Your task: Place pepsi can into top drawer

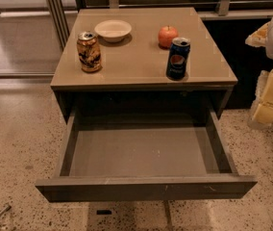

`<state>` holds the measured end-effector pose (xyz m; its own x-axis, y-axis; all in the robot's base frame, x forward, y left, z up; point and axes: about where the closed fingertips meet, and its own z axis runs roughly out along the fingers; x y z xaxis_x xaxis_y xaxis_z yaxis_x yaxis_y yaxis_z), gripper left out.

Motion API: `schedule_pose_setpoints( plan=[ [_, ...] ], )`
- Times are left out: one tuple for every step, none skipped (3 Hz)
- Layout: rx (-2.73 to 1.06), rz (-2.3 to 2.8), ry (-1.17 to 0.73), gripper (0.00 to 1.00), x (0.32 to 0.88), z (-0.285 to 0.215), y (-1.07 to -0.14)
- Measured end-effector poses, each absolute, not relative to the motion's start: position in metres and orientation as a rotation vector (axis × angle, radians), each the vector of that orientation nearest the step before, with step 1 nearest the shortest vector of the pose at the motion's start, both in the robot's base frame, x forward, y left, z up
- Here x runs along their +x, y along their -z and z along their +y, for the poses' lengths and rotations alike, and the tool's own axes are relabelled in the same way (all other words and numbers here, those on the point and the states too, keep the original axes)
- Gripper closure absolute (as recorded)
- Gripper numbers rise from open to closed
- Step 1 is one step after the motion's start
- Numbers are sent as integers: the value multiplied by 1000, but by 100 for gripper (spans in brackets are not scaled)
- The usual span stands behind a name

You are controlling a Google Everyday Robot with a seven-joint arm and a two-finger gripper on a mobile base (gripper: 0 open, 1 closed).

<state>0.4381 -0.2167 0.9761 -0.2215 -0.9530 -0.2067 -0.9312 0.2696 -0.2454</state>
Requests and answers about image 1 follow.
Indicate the gold patterned drink can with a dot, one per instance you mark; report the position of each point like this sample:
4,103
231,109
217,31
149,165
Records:
89,51

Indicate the grey cabinet body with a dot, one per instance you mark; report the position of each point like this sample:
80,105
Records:
137,63

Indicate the blue pepsi can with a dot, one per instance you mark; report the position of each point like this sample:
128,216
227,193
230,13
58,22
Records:
177,59

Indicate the red apple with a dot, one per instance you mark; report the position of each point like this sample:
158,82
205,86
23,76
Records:
165,36

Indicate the open grey top drawer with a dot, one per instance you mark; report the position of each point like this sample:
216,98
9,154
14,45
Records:
144,157

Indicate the white bowl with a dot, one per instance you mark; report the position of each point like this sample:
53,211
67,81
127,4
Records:
113,30

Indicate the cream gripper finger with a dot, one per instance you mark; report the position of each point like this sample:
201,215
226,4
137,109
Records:
261,112
258,38

